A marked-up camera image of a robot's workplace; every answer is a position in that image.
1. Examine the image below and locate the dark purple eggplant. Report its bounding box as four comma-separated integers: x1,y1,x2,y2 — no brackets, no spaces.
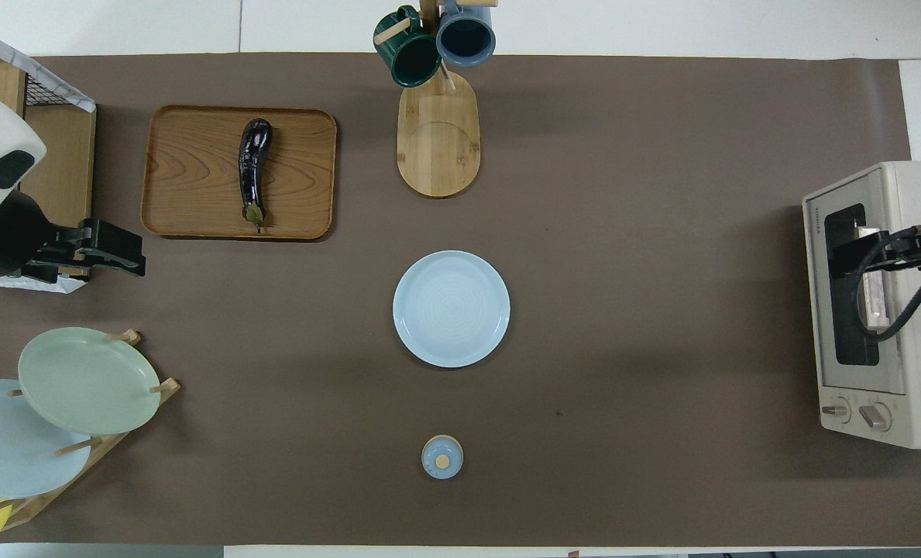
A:
238,119,273,231

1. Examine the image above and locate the beige toaster oven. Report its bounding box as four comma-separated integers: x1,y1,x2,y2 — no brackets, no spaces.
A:
802,161,921,449

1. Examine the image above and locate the pale green plate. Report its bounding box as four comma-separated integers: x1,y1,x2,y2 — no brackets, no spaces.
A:
18,327,161,436

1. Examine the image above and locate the light blue racked plate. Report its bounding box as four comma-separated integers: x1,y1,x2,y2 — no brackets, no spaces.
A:
0,379,93,499

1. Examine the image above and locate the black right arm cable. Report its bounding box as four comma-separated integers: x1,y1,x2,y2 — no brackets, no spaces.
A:
854,229,921,343

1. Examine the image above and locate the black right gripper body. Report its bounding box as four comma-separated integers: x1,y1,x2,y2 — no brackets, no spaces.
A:
828,223,921,278

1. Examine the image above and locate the dark green mug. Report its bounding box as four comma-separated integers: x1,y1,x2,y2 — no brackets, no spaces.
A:
373,6,442,88

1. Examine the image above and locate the blue mug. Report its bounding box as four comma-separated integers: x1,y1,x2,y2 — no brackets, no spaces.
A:
436,0,497,67

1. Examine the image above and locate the white patterned cloth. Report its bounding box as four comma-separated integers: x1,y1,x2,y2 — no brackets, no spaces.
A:
0,19,97,294

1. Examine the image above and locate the brown table mat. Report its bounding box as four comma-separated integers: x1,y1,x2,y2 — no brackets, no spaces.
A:
0,53,921,547

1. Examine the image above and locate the rectangular wooden tray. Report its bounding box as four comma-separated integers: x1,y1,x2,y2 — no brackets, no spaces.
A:
141,105,338,241

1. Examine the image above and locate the wooden plate rack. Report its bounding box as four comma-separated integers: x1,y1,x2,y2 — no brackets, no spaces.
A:
0,329,181,532

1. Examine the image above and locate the black wire basket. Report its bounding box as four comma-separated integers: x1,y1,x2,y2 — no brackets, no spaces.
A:
0,31,95,113

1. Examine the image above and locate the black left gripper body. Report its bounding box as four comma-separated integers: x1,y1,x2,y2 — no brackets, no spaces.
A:
25,219,147,284

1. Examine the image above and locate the wooden mug tree stand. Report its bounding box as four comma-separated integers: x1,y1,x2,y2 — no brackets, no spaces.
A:
373,0,500,198

